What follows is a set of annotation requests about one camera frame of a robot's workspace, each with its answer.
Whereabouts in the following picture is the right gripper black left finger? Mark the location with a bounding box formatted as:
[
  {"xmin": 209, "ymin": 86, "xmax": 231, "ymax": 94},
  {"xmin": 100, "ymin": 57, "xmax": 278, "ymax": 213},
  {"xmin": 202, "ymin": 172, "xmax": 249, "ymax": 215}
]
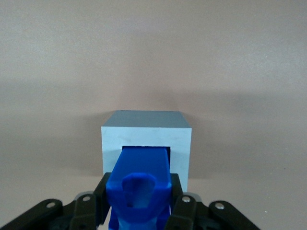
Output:
[{"xmin": 0, "ymin": 172, "xmax": 113, "ymax": 230}]

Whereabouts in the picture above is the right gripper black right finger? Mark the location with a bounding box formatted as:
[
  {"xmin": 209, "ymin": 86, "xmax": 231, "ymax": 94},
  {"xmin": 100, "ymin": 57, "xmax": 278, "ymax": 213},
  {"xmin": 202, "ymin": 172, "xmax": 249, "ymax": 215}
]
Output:
[{"xmin": 165, "ymin": 172, "xmax": 262, "ymax": 230}]

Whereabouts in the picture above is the blue plastic insert part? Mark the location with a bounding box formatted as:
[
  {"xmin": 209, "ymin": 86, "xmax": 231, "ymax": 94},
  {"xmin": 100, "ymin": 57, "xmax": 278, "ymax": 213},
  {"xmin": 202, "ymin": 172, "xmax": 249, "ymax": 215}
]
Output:
[{"xmin": 106, "ymin": 146, "xmax": 173, "ymax": 230}]

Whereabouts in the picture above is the gray cube base with hole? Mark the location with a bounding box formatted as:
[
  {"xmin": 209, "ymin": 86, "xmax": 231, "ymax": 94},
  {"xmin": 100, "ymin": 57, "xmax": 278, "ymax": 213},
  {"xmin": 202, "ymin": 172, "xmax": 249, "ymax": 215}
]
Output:
[{"xmin": 100, "ymin": 110, "xmax": 193, "ymax": 194}]

